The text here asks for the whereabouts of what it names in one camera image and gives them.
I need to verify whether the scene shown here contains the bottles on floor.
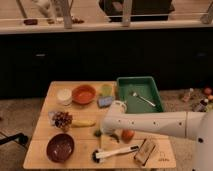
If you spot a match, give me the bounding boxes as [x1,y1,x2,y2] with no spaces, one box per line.
[179,86,213,113]

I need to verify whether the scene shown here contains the small wooden box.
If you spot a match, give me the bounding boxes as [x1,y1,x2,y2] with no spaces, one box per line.
[134,139,155,166]

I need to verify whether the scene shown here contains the black stand on floor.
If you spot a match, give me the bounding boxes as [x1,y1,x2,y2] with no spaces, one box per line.
[0,132,29,146]

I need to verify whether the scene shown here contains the wooden folding table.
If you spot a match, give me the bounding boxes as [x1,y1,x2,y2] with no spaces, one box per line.
[23,81,176,170]

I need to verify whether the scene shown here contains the orange fruit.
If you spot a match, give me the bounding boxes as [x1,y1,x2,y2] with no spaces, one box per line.
[121,130,135,141]

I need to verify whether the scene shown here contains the yellow banana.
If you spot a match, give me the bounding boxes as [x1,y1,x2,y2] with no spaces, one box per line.
[71,120,96,127]

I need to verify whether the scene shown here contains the orange bowl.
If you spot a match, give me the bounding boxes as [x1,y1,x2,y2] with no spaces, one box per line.
[72,85,96,105]

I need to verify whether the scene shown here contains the metal fork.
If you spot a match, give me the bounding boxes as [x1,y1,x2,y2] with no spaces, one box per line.
[132,92,156,107]

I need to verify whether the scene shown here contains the white paper cup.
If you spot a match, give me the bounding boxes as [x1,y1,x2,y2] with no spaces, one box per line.
[57,89,72,105]

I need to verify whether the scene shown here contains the blue sponge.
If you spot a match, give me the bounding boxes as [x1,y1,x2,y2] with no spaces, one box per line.
[97,96,114,108]

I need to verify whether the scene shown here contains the bunch of red grapes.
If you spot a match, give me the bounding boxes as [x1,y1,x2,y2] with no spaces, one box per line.
[53,112,73,132]

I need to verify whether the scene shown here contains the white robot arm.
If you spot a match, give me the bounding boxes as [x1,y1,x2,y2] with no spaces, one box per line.
[100,100,213,171]

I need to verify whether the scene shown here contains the dark red bowl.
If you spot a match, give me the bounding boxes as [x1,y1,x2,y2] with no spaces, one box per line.
[46,133,74,163]

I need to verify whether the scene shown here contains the green plastic tray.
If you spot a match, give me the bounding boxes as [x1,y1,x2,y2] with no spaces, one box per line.
[117,76,164,114]

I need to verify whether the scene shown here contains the green plastic cup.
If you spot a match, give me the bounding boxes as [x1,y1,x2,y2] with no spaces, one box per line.
[101,84,112,97]

